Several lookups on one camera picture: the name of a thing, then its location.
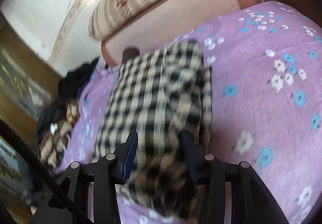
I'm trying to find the black beige checkered coat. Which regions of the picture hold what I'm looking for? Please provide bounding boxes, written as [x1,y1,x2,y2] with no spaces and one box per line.
[93,39,212,219]

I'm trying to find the black garment pile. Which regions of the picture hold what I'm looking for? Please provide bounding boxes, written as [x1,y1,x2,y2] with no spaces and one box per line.
[35,57,99,141]

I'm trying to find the beige brown clothes pile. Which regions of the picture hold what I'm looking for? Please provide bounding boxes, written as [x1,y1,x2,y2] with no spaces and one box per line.
[36,98,79,175]

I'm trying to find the purple floral bed sheet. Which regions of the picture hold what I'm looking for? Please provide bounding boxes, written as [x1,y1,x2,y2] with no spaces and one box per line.
[55,0,322,224]

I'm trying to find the pink upholstered headboard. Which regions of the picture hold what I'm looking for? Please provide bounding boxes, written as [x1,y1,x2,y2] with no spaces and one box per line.
[101,0,270,67]

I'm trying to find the wooden wardrobe with glass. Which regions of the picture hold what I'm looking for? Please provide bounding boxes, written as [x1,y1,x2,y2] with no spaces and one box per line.
[1,17,61,223]

